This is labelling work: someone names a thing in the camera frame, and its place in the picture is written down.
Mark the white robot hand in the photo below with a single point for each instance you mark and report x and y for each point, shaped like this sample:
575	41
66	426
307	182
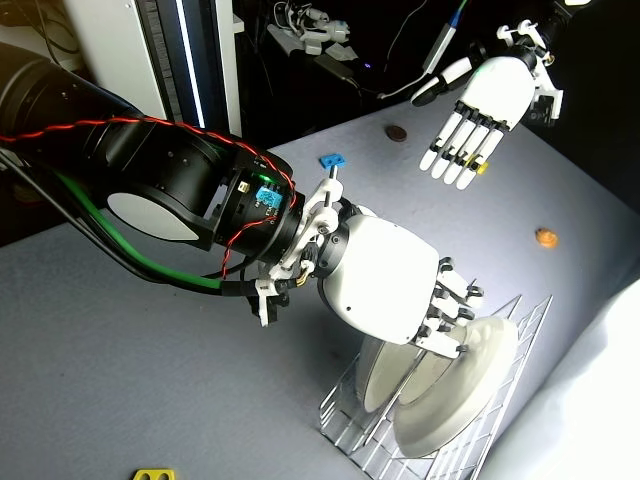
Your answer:
380	280
500	90

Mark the white ceramic plate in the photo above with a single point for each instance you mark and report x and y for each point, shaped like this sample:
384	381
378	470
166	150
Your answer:
385	380
450	410

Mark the small yellow block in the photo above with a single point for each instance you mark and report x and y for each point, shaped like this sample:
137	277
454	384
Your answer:
481	167

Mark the brown round disc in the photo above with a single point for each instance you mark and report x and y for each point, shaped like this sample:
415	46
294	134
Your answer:
396	132

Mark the small blue rectangular block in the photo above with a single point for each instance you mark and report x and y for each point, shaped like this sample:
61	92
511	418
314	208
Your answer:
332	161

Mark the orange toy piece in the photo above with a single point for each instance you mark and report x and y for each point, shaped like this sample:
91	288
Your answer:
546	238

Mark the black power brick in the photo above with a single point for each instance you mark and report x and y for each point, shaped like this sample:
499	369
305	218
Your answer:
335	65

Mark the spare white robot hand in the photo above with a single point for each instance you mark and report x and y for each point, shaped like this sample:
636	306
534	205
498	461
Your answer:
310	35

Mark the grey table cloth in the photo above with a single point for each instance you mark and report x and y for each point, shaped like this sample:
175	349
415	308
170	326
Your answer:
150	375

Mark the white backdrop sheet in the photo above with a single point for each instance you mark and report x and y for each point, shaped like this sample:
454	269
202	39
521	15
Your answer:
600	400

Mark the yellow toy block with holes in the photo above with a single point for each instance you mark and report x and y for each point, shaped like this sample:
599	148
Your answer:
155	475

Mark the white cabinet with light strip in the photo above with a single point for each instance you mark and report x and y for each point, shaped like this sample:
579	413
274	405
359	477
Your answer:
115	40

